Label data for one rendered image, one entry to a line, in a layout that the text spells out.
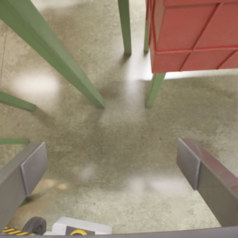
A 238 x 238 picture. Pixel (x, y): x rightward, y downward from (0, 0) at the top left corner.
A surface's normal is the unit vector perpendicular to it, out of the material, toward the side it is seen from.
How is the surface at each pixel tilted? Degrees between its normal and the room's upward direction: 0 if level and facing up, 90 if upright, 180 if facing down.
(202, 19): 90
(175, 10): 90
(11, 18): 90
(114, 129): 0
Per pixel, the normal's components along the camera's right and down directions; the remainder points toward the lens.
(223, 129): -0.10, -0.14
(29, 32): 0.01, 0.99
